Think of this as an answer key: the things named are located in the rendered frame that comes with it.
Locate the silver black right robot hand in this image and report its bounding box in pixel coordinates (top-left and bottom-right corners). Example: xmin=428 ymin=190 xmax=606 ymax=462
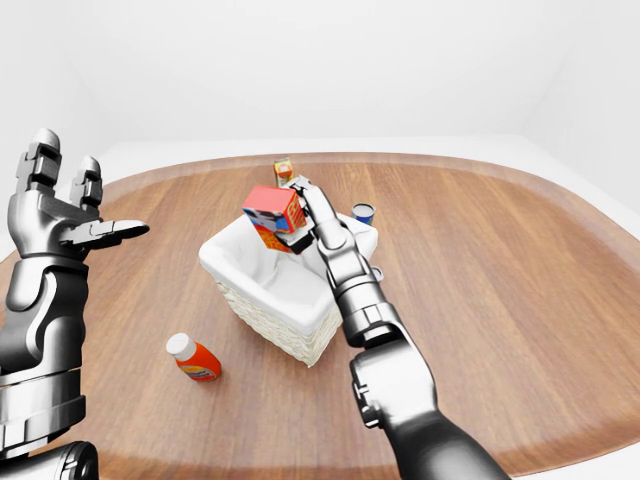
xmin=286 ymin=175 xmax=376 ymax=276

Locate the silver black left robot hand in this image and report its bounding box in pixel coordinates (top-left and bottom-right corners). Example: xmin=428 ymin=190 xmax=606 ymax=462
xmin=6 ymin=128 xmax=151 ymax=262

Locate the red printed butter box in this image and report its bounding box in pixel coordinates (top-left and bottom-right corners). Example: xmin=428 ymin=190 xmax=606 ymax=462
xmin=242 ymin=184 xmax=309 ymax=254

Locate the white wicker basket with cloth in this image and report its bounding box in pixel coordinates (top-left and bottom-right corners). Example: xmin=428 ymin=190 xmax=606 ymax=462
xmin=198 ymin=211 xmax=380 ymax=369

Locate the blue tin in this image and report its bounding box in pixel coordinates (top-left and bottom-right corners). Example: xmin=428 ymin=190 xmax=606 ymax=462
xmin=351 ymin=201 xmax=377 ymax=227

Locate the orange printed juice carton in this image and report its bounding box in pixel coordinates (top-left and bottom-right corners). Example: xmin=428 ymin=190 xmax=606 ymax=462
xmin=272 ymin=157 xmax=295 ymax=189

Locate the orange bottle with white cap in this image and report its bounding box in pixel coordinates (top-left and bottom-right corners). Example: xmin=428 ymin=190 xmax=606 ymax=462
xmin=165 ymin=332 xmax=223 ymax=383

